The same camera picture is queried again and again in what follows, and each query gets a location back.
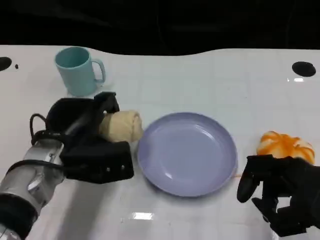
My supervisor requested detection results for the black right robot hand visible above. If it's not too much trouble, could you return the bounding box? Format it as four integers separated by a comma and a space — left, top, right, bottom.
236, 154, 320, 238

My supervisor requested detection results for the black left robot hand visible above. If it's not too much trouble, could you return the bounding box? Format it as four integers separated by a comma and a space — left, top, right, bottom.
45, 91, 121, 151

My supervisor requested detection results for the beige towel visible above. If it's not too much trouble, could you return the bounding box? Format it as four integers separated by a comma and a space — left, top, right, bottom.
98, 109, 144, 145

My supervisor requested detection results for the pale green mug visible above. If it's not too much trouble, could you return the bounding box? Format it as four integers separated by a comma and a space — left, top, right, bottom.
54, 46, 107, 97

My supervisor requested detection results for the orange and white bread roll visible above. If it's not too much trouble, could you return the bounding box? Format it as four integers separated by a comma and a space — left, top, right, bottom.
256, 130, 316, 166

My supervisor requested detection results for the black table hole grommet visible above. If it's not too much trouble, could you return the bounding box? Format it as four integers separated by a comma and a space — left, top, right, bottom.
0, 56, 12, 72
291, 61, 317, 77

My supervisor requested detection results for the lilac plate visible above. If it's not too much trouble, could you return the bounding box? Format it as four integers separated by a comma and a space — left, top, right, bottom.
136, 112, 238, 199

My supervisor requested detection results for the black backdrop cloth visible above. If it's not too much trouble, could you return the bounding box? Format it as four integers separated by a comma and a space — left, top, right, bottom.
0, 0, 320, 57

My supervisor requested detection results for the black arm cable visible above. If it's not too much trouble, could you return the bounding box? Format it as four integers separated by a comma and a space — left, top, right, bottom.
4, 159, 68, 180
29, 113, 66, 146

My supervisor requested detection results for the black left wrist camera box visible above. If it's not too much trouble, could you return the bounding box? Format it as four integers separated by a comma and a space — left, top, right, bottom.
59, 140, 135, 185

